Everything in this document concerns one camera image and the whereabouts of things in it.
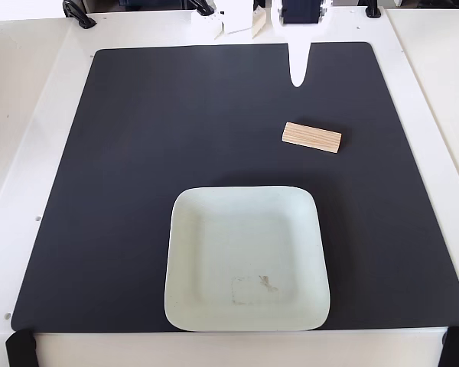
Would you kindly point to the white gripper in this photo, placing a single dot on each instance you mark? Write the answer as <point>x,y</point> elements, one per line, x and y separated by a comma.
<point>299,36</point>

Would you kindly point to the wooden block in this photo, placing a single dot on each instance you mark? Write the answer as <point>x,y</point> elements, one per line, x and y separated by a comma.
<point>311,137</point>

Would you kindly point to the white square plate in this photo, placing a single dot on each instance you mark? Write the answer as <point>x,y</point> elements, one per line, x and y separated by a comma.
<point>245,244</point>

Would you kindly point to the black table clamp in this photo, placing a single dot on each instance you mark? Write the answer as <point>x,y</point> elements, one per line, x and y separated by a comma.
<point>78,14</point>
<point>199,5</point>
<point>373,8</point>

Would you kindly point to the black rubber mat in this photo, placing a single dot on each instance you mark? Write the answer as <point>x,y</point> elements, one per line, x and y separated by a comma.
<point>137,191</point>

